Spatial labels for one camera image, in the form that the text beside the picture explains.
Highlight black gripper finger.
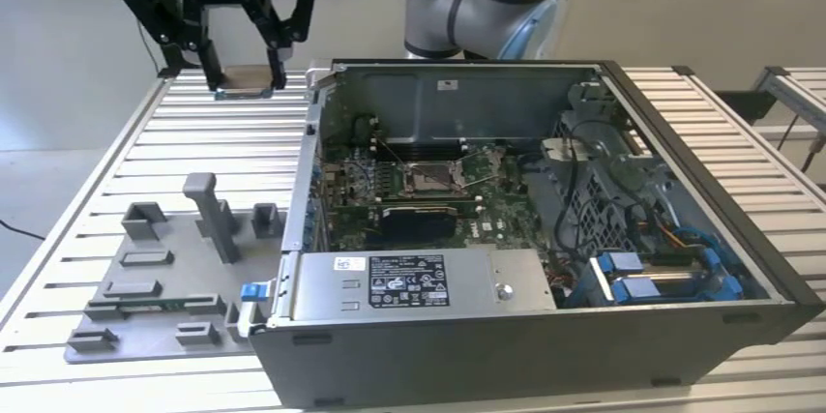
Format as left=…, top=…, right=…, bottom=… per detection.
left=100, top=0, right=225, bottom=93
left=241, top=0, right=323, bottom=91

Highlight silver square CPU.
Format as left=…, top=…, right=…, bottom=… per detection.
left=212, top=63, right=277, bottom=102

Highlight CPU socket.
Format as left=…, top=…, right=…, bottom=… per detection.
left=400, top=160, right=467, bottom=200

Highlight thin metal locking lever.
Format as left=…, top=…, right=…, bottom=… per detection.
left=376, top=137, right=412, bottom=165
left=463, top=148, right=512, bottom=188

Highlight black RAM slots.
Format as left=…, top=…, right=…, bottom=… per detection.
left=372, top=137, right=467, bottom=160

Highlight black graphics card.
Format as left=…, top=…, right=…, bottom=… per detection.
left=378, top=204, right=460, bottom=246

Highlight green motherboard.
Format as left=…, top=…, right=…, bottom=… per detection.
left=315, top=141, right=538, bottom=260

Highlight grey plastic parts rack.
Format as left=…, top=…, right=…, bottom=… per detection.
left=61, top=171, right=291, bottom=366

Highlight grey metal drive cage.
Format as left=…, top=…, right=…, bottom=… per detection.
left=520, top=107, right=656, bottom=259

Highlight blue plastic case latch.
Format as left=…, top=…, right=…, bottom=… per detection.
left=237, top=281, right=268, bottom=305

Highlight green RAM stick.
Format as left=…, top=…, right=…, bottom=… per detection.
left=87, top=294, right=219, bottom=312

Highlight silver power supply box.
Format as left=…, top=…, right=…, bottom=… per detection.
left=287, top=249, right=559, bottom=325

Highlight blue disk carrier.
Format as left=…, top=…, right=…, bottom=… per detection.
left=590, top=251, right=648, bottom=280
left=608, top=275, right=660, bottom=307

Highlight neighbouring aluminium slat table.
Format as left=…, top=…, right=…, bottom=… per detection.
left=751, top=64, right=826, bottom=177

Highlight black open PC case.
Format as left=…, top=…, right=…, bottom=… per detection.
left=248, top=57, right=826, bottom=408

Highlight thin black floor cable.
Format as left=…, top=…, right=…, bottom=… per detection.
left=0, top=218, right=47, bottom=242

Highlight black looping internal cable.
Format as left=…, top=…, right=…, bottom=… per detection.
left=552, top=120, right=592, bottom=252

